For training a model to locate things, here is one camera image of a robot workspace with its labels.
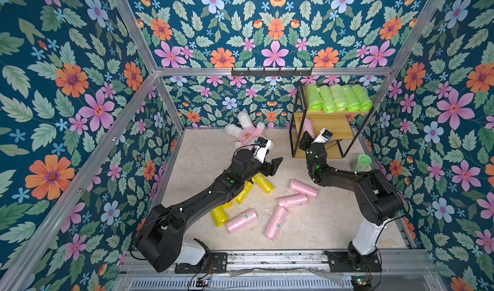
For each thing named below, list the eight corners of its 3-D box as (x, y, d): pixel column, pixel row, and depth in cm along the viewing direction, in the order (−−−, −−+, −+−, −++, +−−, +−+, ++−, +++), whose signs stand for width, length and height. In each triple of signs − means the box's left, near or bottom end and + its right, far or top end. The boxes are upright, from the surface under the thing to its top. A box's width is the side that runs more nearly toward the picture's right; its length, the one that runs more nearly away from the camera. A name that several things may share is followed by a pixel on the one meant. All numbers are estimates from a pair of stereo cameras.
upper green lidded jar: (352, 175, 101) (361, 163, 93) (349, 166, 105) (357, 154, 97) (363, 175, 101) (372, 163, 93) (359, 166, 105) (368, 154, 97)
